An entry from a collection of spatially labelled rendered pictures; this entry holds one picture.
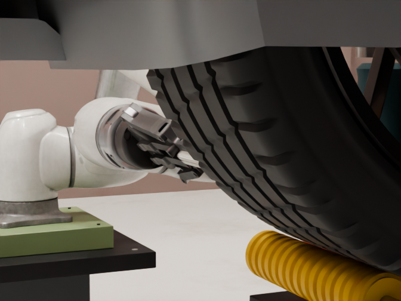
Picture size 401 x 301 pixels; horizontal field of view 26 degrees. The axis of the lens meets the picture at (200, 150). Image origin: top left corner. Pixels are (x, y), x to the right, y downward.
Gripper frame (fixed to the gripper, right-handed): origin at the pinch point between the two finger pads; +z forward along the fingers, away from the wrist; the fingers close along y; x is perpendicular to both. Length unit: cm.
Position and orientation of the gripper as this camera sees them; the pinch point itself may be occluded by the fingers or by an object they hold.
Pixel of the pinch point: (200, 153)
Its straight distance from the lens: 98.1
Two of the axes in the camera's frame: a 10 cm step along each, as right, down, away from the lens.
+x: 6.5, -7.3, 2.1
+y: -6.5, -6.8, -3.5
